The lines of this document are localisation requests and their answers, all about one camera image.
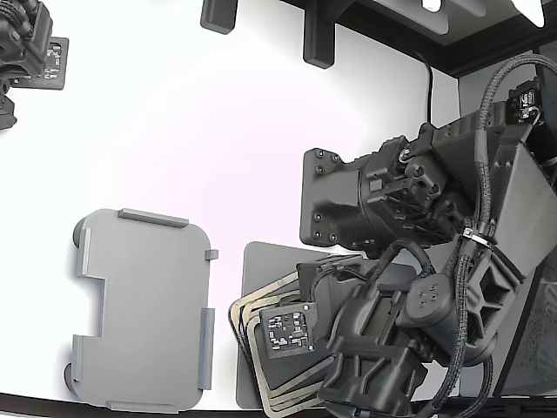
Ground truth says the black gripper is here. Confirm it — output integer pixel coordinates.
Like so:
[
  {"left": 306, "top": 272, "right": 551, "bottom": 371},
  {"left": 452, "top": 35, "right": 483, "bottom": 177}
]
[{"left": 297, "top": 262, "right": 362, "bottom": 336}]

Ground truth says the stack of rectangular gaskets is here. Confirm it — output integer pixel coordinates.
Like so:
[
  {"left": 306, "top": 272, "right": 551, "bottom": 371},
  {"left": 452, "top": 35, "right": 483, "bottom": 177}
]
[{"left": 228, "top": 254, "right": 362, "bottom": 417}]

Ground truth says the black six-joint robot arm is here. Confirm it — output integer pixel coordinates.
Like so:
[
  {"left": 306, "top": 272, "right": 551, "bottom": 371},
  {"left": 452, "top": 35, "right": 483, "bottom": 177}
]
[{"left": 299, "top": 78, "right": 557, "bottom": 418}]

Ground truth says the light grey printed holder plate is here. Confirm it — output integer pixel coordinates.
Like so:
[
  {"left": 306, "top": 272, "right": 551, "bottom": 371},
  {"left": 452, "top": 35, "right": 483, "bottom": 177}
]
[{"left": 64, "top": 207, "right": 219, "bottom": 415}]

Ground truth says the white zip tie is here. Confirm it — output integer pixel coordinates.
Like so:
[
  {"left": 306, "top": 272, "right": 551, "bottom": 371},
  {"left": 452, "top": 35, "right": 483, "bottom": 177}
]
[{"left": 461, "top": 226, "right": 500, "bottom": 246}]

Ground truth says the large white light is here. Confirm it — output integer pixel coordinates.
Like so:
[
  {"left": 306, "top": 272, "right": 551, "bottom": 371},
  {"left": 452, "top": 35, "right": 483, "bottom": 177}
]
[{"left": 511, "top": 0, "right": 546, "bottom": 28}]

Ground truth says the black plate with circuit board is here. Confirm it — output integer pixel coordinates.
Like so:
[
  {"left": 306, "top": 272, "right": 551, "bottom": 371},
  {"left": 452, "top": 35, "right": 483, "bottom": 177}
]
[{"left": 25, "top": 37, "right": 70, "bottom": 91}]

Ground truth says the wrist camera circuit board module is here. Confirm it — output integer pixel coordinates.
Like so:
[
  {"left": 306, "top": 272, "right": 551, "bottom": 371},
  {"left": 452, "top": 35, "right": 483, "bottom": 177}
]
[{"left": 259, "top": 303, "right": 319, "bottom": 361}]

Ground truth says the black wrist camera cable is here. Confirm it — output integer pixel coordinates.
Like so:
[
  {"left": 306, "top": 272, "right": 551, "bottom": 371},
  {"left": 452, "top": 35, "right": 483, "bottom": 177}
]
[{"left": 304, "top": 239, "right": 436, "bottom": 306}]

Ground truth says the braided black cable sleeve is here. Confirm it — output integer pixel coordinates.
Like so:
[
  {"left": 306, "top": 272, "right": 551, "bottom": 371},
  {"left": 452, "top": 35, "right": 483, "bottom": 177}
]
[{"left": 428, "top": 54, "right": 557, "bottom": 418}]

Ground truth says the thin black power cable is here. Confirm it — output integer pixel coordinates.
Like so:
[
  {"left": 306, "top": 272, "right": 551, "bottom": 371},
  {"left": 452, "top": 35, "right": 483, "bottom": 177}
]
[{"left": 413, "top": 51, "right": 434, "bottom": 125}]

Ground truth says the long black bracket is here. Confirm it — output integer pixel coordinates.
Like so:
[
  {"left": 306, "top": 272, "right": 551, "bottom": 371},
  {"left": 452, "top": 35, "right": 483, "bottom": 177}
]
[{"left": 303, "top": 0, "right": 349, "bottom": 70}]

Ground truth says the black table frame rail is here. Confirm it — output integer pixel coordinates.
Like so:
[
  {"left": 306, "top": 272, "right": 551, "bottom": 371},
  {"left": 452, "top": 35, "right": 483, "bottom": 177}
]
[{"left": 334, "top": 0, "right": 557, "bottom": 80}]

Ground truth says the short black bracket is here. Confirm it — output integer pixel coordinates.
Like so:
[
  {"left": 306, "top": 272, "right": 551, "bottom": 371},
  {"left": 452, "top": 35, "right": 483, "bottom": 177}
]
[{"left": 199, "top": 0, "right": 239, "bottom": 34}]

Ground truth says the black camera mount assembly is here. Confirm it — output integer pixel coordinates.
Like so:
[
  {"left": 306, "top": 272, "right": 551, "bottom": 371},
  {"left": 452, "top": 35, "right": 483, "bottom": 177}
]
[{"left": 0, "top": 0, "right": 56, "bottom": 131}]

